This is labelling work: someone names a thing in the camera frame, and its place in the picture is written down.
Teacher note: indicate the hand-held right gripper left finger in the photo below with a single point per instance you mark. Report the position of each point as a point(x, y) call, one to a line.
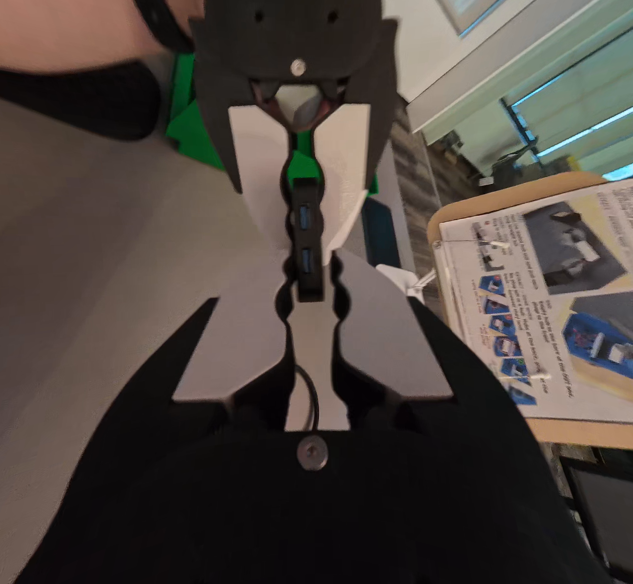
point(232, 347)

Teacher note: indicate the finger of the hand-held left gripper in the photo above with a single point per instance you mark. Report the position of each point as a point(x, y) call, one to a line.
point(259, 169)
point(346, 169)

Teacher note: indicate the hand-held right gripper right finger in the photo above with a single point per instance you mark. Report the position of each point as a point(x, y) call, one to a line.
point(396, 347)

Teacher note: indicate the green plastic bin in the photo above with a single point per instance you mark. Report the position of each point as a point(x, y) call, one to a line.
point(188, 124)

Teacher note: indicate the black usb hub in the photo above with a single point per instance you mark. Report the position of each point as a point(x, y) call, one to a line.
point(309, 287)

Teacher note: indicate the person's left forearm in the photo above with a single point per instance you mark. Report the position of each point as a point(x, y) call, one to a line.
point(59, 11)

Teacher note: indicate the white stand base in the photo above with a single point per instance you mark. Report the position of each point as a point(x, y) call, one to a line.
point(396, 277)

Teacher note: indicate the black mat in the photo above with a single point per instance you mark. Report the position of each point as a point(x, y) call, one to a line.
point(381, 233)

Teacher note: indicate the instruction sheet on stand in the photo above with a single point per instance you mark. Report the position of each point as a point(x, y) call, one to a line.
point(465, 206)

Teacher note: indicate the printed instruction sheet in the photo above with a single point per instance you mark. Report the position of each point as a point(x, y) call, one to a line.
point(554, 317)

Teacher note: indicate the black monitor on stand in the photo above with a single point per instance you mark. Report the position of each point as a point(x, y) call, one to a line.
point(603, 505)

